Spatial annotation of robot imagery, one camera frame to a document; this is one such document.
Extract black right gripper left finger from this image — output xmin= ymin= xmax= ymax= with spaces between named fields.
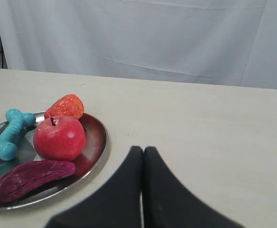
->
xmin=46 ymin=146 xmax=143 ymax=228

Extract white backdrop cloth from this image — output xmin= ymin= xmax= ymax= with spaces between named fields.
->
xmin=0 ymin=0 xmax=277 ymax=89

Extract teal toy bone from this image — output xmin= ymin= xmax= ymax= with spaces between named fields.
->
xmin=0 ymin=109 xmax=36 ymax=161

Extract red apple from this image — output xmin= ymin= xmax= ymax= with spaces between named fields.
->
xmin=33 ymin=115 xmax=85 ymax=161

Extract round stainless steel plate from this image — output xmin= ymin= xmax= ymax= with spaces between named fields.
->
xmin=0 ymin=114 xmax=110 ymax=211

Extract orange bumpy ball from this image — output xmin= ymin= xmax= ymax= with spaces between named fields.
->
xmin=44 ymin=94 xmax=84 ymax=119

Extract purple toy sweet potato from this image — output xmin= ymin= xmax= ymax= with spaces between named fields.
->
xmin=0 ymin=160 xmax=76 ymax=203

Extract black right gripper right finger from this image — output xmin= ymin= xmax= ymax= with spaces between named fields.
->
xmin=143 ymin=146 xmax=242 ymax=228

